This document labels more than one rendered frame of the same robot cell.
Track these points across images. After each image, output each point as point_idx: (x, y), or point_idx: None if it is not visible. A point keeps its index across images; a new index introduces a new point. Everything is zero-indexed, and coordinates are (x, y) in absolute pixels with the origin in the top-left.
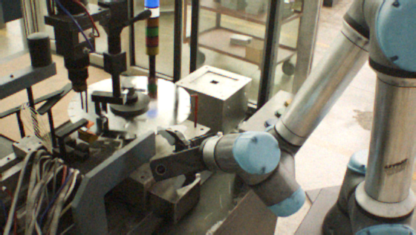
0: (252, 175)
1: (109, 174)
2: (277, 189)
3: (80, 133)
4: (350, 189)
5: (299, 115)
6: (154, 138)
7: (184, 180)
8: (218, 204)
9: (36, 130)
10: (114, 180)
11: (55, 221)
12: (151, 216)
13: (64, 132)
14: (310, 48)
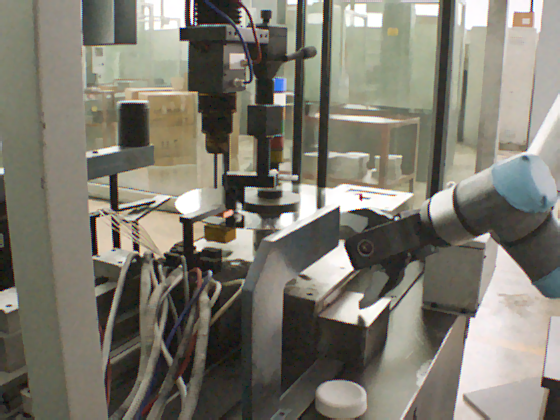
0: (524, 219)
1: (293, 249)
2: (557, 241)
3: (209, 228)
4: None
5: (551, 156)
6: (339, 217)
7: (385, 282)
8: (415, 341)
9: (133, 232)
10: (296, 263)
11: (204, 330)
12: (323, 359)
13: (193, 214)
14: (495, 137)
